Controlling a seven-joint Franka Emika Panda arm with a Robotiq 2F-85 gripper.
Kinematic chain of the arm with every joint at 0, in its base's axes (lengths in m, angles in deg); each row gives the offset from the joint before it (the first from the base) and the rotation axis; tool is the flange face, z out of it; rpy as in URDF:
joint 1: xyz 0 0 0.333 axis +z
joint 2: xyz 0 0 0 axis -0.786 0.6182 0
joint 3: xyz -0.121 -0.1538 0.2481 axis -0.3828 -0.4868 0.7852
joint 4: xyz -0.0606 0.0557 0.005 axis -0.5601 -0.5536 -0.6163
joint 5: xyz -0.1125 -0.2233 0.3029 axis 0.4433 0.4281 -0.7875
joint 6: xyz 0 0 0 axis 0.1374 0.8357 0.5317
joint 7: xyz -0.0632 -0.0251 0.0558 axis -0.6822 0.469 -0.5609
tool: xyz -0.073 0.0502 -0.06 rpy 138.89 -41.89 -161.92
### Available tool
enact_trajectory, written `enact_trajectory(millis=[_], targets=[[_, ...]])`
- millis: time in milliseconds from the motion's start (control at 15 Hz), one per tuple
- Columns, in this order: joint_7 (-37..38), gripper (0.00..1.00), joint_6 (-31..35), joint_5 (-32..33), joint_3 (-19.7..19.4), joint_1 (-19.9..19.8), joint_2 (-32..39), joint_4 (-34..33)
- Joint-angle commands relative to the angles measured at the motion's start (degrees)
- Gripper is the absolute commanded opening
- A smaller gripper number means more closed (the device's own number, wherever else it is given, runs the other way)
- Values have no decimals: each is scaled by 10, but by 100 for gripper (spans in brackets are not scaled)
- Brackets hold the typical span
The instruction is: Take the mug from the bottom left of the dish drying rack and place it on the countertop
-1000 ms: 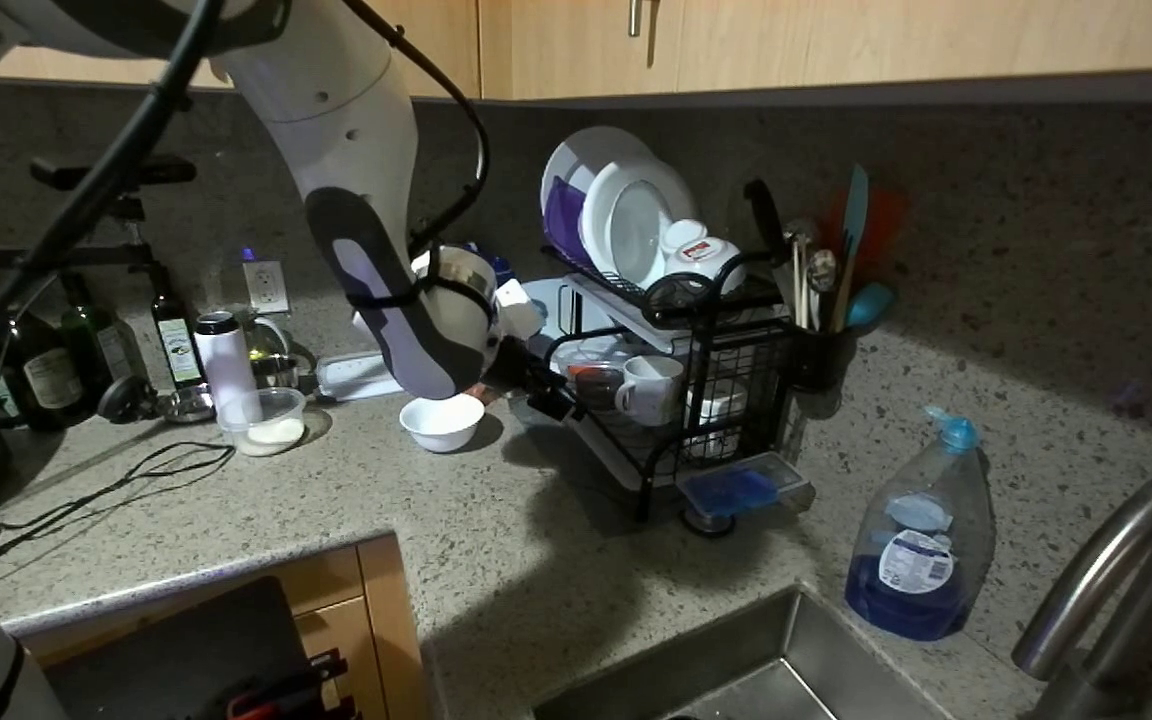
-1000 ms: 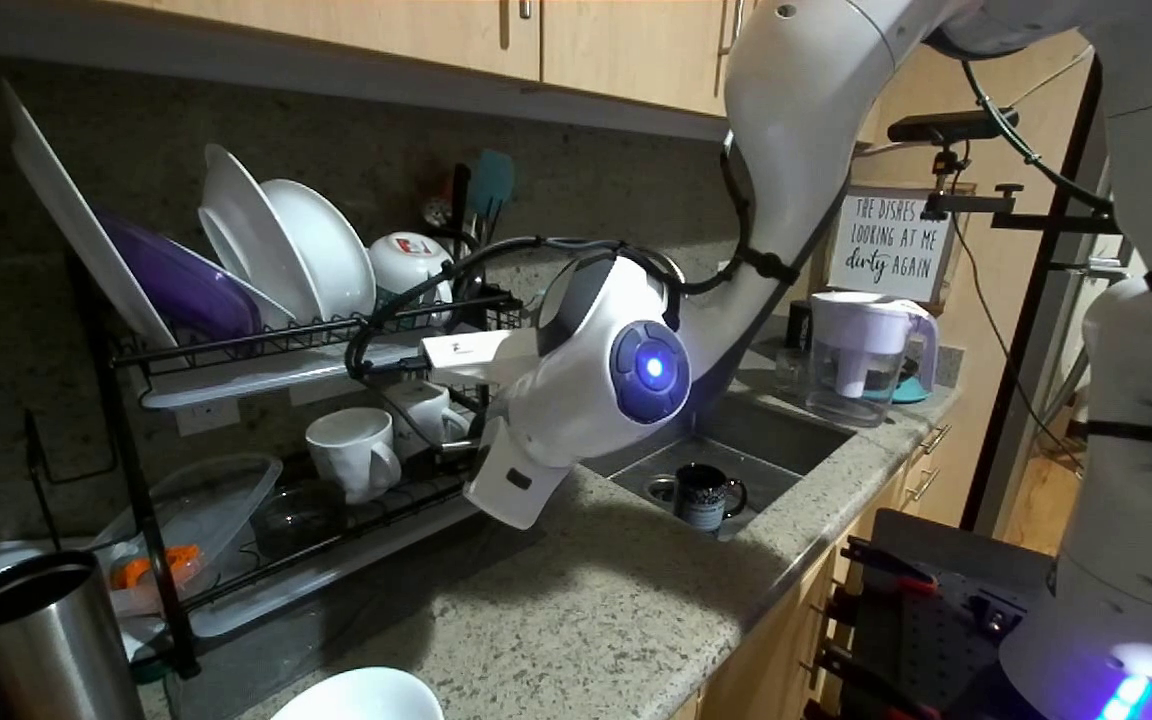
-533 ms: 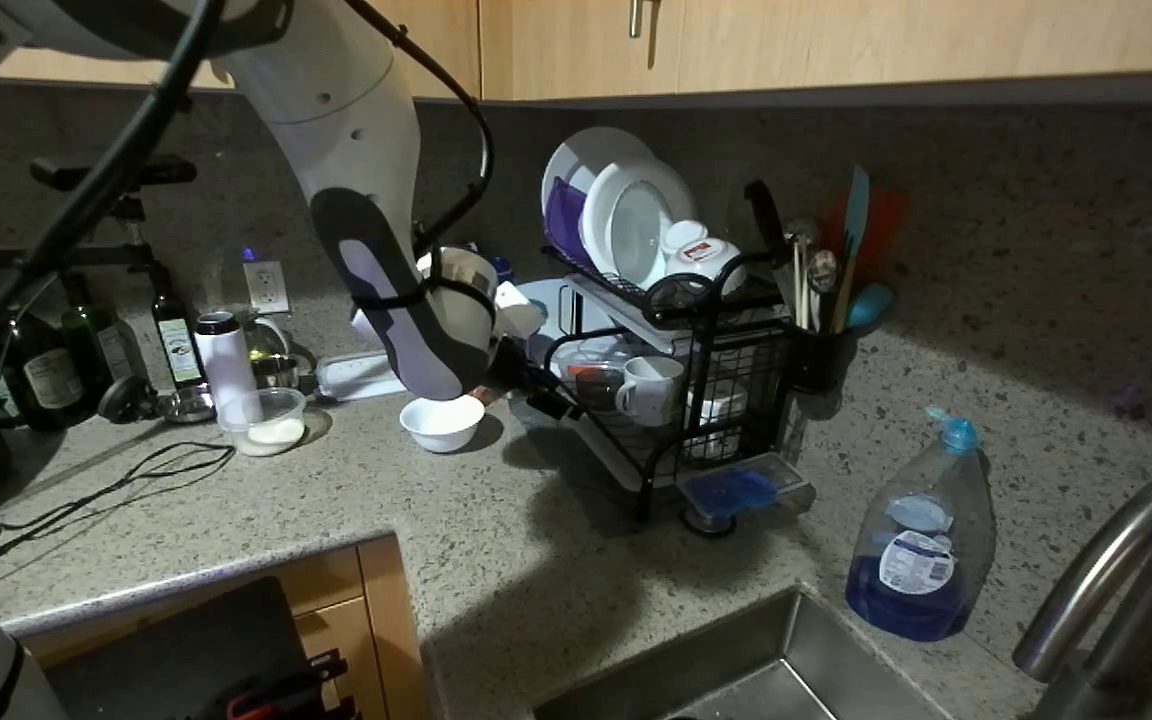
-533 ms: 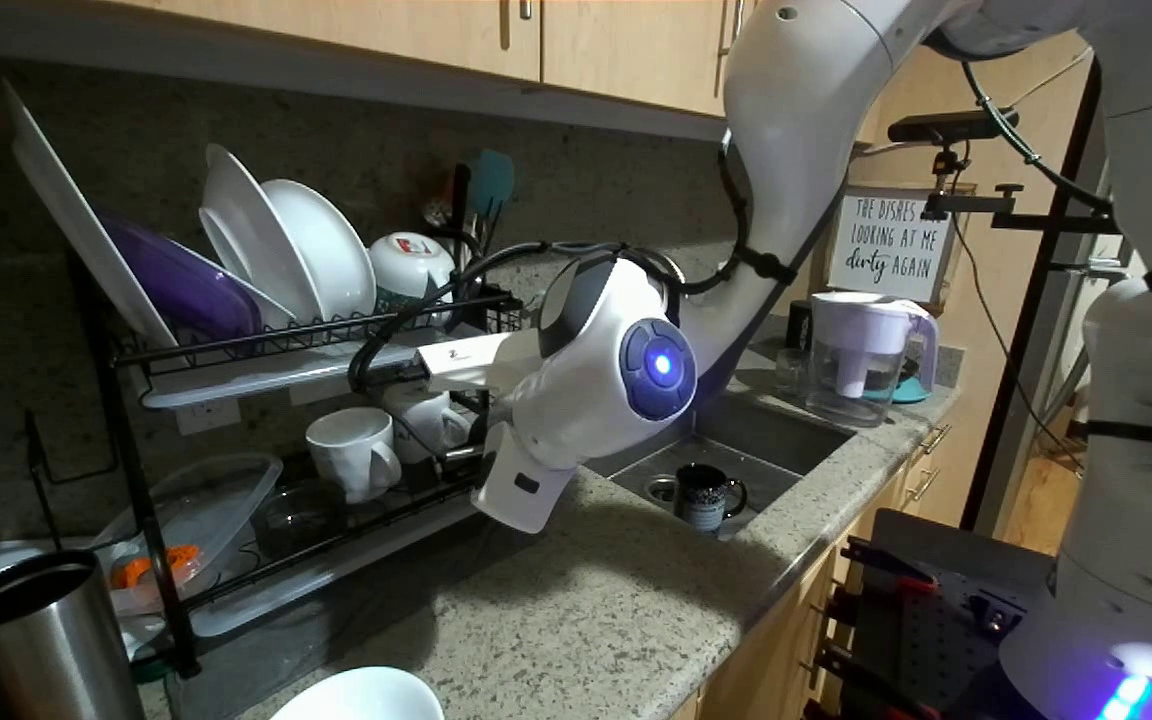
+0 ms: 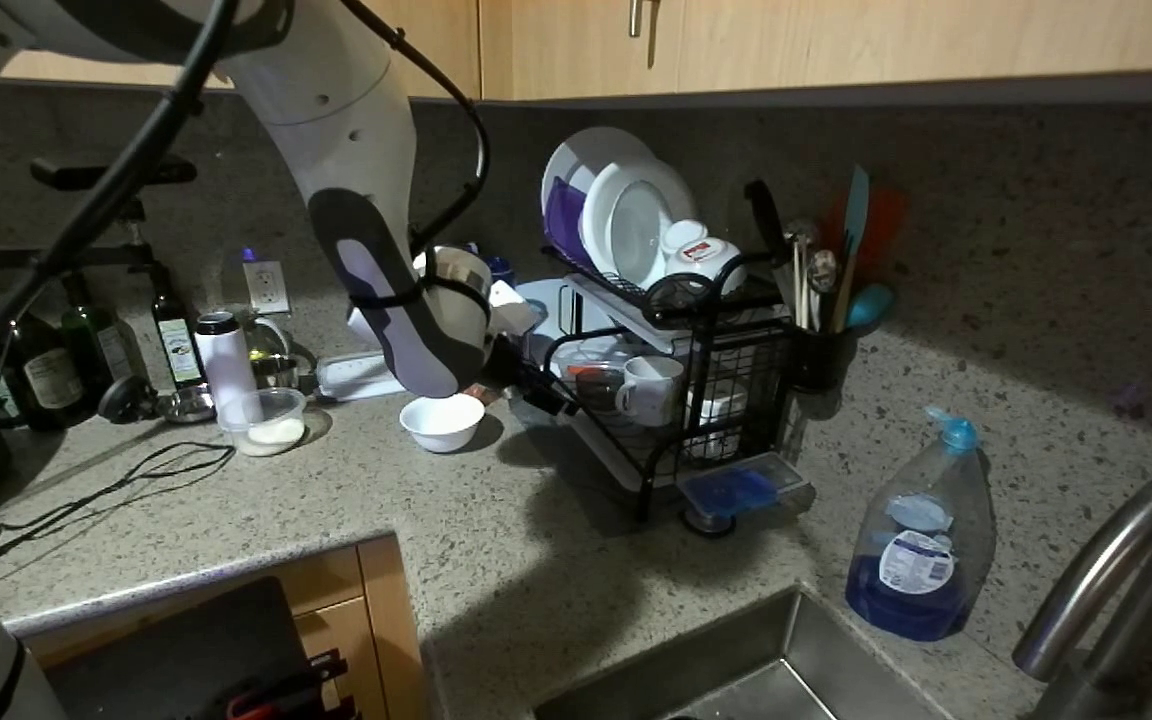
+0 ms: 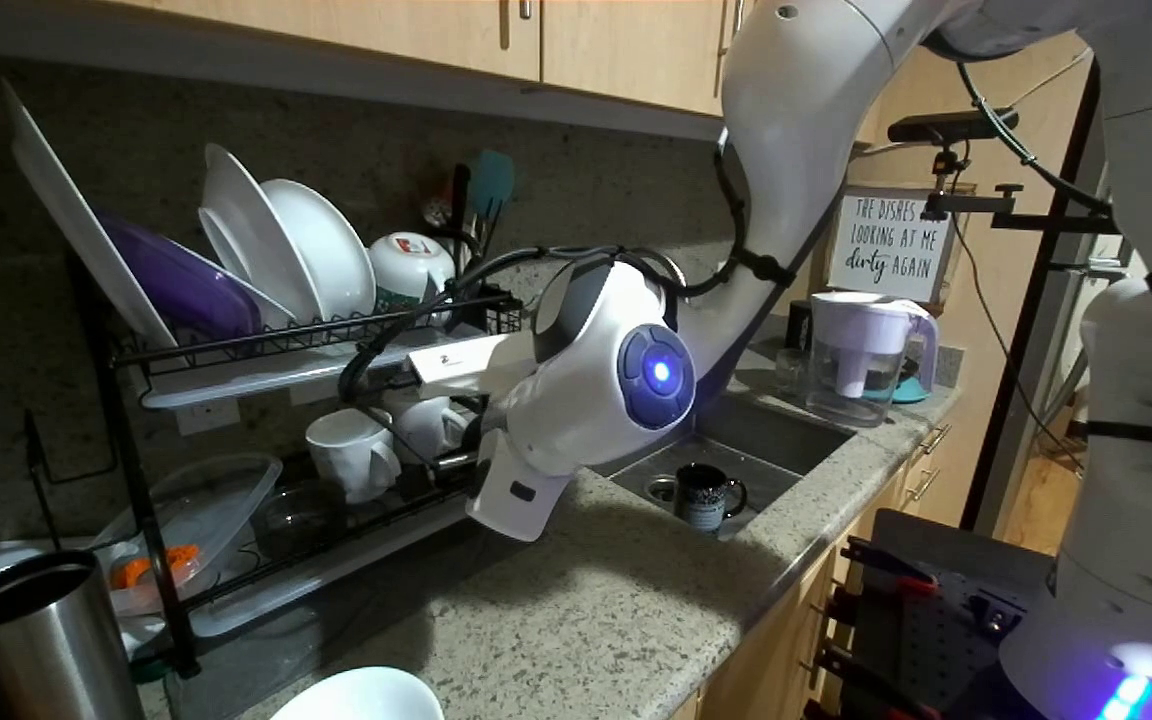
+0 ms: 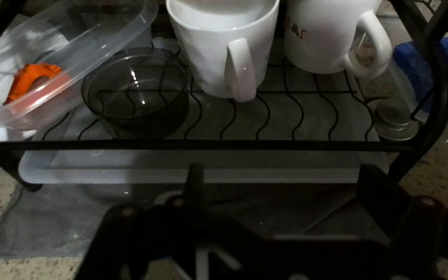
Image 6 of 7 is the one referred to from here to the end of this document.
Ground teal spatula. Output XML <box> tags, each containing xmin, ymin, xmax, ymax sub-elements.
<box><xmin>469</xmin><ymin>146</ymin><xmax>521</xmax><ymax>270</ymax></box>

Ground stainless steel tumbler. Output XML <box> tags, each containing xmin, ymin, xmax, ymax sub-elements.
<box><xmin>0</xmin><ymin>549</ymin><xmax>149</xmax><ymax>720</ymax></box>

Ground stainless steel sink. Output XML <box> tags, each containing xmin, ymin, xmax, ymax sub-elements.
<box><xmin>601</xmin><ymin>383</ymin><xmax>858</xmax><ymax>536</ymax></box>

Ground clear plastic food container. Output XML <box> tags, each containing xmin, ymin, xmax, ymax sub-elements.
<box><xmin>89</xmin><ymin>447</ymin><xmax>286</xmax><ymax>605</ymax></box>

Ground gray drying mat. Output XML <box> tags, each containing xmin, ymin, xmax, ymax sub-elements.
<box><xmin>131</xmin><ymin>503</ymin><xmax>500</xmax><ymax>720</ymax></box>

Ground white framed text sign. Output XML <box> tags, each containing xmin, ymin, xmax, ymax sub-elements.
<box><xmin>822</xmin><ymin>182</ymin><xmax>960</xmax><ymax>307</ymax></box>

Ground large white plate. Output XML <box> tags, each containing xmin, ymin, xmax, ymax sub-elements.
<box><xmin>0</xmin><ymin>80</ymin><xmax>178</xmax><ymax>352</ymax></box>

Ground black wire dish rack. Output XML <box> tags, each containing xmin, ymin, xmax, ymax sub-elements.
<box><xmin>61</xmin><ymin>255</ymin><xmax>527</xmax><ymax>675</ymax></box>

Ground white dinner plate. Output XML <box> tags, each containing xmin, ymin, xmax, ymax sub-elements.
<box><xmin>193</xmin><ymin>139</ymin><xmax>326</xmax><ymax>329</ymax></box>

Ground thin black wall cable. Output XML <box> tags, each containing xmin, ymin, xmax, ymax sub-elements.
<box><xmin>14</xmin><ymin>404</ymin><xmax>122</xmax><ymax>551</ymax></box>

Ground black camera stand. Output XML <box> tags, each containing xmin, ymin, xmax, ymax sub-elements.
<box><xmin>919</xmin><ymin>57</ymin><xmax>1127</xmax><ymax>536</ymax></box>

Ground plain white mug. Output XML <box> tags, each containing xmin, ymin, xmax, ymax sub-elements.
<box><xmin>304</xmin><ymin>404</ymin><xmax>404</xmax><ymax>508</ymax></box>

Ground dark glass bowl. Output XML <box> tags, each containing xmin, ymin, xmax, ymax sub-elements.
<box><xmin>249</xmin><ymin>477</ymin><xmax>352</xmax><ymax>543</ymax></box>

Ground white water filter pitcher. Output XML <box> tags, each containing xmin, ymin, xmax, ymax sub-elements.
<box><xmin>809</xmin><ymin>286</ymin><xmax>945</xmax><ymax>404</ymax></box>

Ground teal cloth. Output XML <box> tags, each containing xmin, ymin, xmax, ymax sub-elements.
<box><xmin>868</xmin><ymin>374</ymin><xmax>935</xmax><ymax>409</ymax></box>

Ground purple plate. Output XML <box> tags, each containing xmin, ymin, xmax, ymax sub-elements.
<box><xmin>98</xmin><ymin>212</ymin><xmax>267</xmax><ymax>340</ymax></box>

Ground black mug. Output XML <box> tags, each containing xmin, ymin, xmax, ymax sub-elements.
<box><xmin>672</xmin><ymin>458</ymin><xmax>752</xmax><ymax>536</ymax></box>

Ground white mug with red print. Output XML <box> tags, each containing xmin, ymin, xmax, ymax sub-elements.
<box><xmin>387</xmin><ymin>391</ymin><xmax>480</xmax><ymax>463</ymax></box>

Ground black tool rack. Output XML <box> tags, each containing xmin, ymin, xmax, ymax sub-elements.
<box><xmin>799</xmin><ymin>503</ymin><xmax>1059</xmax><ymax>720</ymax></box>

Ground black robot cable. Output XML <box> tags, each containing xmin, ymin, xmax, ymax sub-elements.
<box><xmin>447</xmin><ymin>125</ymin><xmax>799</xmax><ymax>324</ymax></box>

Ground white deep plate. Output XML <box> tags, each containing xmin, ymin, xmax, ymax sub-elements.
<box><xmin>260</xmin><ymin>175</ymin><xmax>380</xmax><ymax>324</ymax></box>

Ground black spatula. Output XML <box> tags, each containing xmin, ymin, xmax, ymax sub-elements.
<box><xmin>445</xmin><ymin>160</ymin><xmax>477</xmax><ymax>293</ymax></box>

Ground wooden wall cabinets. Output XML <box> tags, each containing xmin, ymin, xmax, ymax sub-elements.
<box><xmin>108</xmin><ymin>0</ymin><xmax>768</xmax><ymax>144</ymax></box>

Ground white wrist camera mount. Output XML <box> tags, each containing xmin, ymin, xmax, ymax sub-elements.
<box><xmin>400</xmin><ymin>331</ymin><xmax>513</xmax><ymax>391</ymax></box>

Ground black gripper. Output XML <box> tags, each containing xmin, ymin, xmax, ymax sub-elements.
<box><xmin>433</xmin><ymin>374</ymin><xmax>513</xmax><ymax>472</ymax></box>

